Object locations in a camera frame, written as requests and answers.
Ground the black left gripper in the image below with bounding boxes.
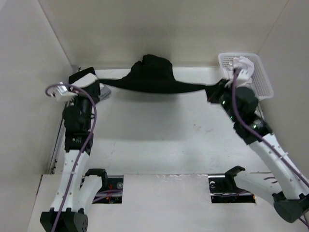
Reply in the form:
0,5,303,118
69,80,101,131

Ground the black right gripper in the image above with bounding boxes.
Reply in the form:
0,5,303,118
203,78,240,123

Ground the black tank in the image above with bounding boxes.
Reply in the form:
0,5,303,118
99,55,218,94
69,67,96,84

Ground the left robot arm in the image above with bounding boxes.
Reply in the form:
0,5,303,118
40,81,108,232

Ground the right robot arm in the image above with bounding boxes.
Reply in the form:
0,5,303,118
205,79,309,223

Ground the folded grey tank top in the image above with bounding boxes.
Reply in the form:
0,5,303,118
99,84,111,101

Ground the folded black tank top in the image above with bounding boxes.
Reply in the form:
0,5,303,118
69,67,96,84

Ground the folded white tank top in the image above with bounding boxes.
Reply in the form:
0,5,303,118
72,73,98,88

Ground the crumpled white tank top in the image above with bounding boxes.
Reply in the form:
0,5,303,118
225,56,254,87

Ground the white perforated plastic basket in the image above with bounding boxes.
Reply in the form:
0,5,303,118
218,52,274,101

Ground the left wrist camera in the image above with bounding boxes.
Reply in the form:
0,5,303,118
51,82,77,102

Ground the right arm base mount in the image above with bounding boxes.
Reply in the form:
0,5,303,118
208,166,256,203

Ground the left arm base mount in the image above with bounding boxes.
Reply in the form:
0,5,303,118
93,175,124,204

